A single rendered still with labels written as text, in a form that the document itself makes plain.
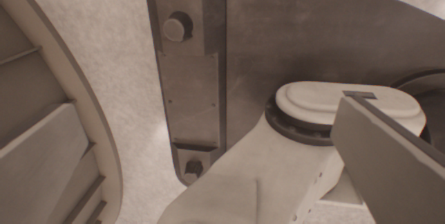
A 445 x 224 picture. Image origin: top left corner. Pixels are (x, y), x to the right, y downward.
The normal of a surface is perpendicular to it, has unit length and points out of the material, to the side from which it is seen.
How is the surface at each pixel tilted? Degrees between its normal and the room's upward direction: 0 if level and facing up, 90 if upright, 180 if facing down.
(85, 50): 0
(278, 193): 90
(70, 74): 0
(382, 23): 0
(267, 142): 90
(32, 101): 90
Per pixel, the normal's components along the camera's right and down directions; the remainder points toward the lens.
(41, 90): 0.96, -0.12
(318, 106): -0.12, -0.25
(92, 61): -0.16, 0.51
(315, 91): -0.01, -0.86
